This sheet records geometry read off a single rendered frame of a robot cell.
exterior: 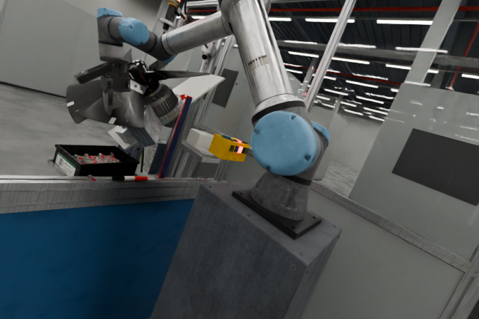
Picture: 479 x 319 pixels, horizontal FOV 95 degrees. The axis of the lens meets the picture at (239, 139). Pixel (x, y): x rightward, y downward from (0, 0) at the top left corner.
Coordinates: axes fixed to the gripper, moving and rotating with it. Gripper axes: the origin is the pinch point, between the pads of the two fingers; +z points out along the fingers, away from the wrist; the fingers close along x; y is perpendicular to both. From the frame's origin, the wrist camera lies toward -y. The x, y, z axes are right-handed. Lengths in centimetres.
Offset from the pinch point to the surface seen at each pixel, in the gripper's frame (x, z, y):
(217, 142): -22.7, 9.2, 37.2
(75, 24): 557, -37, 92
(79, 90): 36.1, -0.4, -2.0
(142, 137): 1.4, 12.7, 13.8
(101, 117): 0.4, 2.0, -2.0
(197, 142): 23, 31, 60
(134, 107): 2.5, -1.0, 10.8
